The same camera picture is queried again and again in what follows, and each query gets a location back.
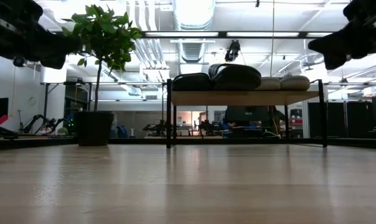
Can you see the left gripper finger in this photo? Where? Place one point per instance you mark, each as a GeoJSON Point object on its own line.
{"type": "Point", "coordinates": [54, 42]}
{"type": "Point", "coordinates": [54, 60]}

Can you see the green leafy plant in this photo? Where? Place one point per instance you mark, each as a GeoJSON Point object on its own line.
{"type": "Point", "coordinates": [107, 31]}

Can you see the grey slide sandal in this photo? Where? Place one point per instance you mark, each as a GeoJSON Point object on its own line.
{"type": "Point", "coordinates": [295, 83]}
{"type": "Point", "coordinates": [270, 84]}

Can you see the black plant pot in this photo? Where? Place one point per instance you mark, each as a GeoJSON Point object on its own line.
{"type": "Point", "coordinates": [93, 129]}

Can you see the black room partitions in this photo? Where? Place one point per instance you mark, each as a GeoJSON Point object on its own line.
{"type": "Point", "coordinates": [346, 118]}

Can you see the black overhead light bar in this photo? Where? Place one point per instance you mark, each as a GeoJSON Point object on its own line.
{"type": "Point", "coordinates": [222, 34]}

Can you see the black round ceiling speaker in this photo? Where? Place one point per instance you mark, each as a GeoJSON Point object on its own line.
{"type": "Point", "coordinates": [19, 62]}

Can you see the black aluminium rig frame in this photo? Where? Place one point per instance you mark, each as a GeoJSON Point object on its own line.
{"type": "Point", "coordinates": [138, 141]}

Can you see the large black screen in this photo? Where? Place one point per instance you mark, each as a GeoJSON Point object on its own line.
{"type": "Point", "coordinates": [247, 115]}

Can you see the wooden shelf black frame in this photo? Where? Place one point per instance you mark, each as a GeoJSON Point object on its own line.
{"type": "Point", "coordinates": [237, 98]}

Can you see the black slide sandal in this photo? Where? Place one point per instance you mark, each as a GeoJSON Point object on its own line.
{"type": "Point", "coordinates": [234, 77]}
{"type": "Point", "coordinates": [191, 82]}

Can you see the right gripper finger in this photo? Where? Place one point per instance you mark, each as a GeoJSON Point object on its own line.
{"type": "Point", "coordinates": [333, 63]}
{"type": "Point", "coordinates": [337, 43]}

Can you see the background black robot arm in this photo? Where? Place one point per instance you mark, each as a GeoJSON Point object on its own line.
{"type": "Point", "coordinates": [55, 123]}
{"type": "Point", "coordinates": [35, 123]}

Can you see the black overhead camera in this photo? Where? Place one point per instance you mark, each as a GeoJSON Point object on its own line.
{"type": "Point", "coordinates": [232, 49]}

